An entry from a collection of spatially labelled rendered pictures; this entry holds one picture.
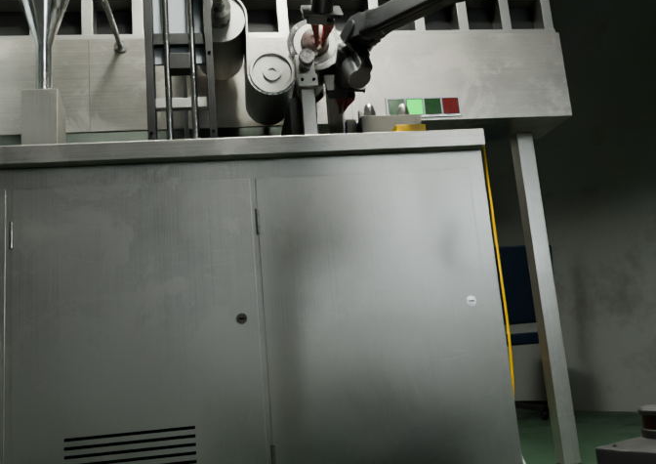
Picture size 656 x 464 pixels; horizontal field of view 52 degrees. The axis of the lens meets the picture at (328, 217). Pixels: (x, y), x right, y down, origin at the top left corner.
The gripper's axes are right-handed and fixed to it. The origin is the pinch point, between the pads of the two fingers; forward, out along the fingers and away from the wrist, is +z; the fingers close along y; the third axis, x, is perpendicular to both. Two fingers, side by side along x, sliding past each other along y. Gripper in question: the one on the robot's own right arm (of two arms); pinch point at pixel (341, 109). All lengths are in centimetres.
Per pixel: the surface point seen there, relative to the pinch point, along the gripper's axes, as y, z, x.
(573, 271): 164, 181, 72
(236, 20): -26.4, -13.9, 21.8
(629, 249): 179, 149, 60
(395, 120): 13.1, -2.1, -7.6
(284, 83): -14.9, -4.9, 5.6
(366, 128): 5.1, -1.1, -9.2
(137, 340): -51, 5, -64
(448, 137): 17.5, -17.4, -31.9
